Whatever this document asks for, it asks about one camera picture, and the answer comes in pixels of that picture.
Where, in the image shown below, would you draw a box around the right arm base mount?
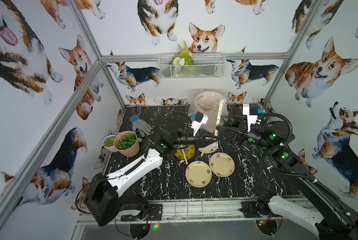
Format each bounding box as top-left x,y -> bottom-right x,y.
240,201 -> 280,219

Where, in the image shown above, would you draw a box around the dark yellow patterned plate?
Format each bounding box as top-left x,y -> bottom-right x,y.
175,145 -> 196,161

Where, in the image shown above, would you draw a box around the cream plate front right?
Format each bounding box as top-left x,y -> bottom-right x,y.
209,153 -> 235,177

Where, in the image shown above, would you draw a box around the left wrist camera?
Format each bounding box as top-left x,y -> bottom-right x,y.
191,112 -> 209,137

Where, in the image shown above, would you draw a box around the aluminium front rail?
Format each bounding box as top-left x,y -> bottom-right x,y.
77,197 -> 323,226

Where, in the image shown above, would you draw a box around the grey blue work glove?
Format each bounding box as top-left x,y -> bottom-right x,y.
130,115 -> 153,138

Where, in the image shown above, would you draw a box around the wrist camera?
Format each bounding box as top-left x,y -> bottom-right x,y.
243,103 -> 264,132
191,112 -> 209,137

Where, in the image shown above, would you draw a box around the artificial fern with flower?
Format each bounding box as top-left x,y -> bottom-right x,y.
170,41 -> 194,77

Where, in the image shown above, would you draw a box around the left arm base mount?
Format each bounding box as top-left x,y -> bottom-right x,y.
118,204 -> 163,222

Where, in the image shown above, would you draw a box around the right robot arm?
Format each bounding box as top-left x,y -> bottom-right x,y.
217,113 -> 358,240

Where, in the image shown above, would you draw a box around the pink trash bin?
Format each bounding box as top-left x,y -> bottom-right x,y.
193,91 -> 228,133

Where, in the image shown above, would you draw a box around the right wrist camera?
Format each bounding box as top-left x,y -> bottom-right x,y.
243,103 -> 264,132

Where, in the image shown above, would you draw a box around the cream plate back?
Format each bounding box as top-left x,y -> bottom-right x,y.
198,143 -> 219,154

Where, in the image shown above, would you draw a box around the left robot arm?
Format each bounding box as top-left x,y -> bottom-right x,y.
83,112 -> 219,227

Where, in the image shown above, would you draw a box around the bare wooden chopsticks pair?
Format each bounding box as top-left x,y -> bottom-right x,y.
181,146 -> 188,165

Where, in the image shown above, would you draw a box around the cream plate front left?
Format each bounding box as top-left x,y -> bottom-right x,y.
186,161 -> 212,188

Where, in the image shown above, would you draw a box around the cream plate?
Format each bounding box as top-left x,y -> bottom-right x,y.
209,153 -> 235,177
198,143 -> 219,154
186,161 -> 212,188

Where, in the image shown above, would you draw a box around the white wire wall basket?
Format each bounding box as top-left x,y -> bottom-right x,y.
159,54 -> 227,80

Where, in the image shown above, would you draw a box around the brown pot green plant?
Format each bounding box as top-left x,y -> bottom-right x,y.
114,131 -> 140,158

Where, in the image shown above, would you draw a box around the white pot green plant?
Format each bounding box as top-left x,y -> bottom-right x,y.
102,135 -> 118,153

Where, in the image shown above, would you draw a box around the chopsticks pack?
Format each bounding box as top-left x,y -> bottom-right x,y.
212,100 -> 225,152

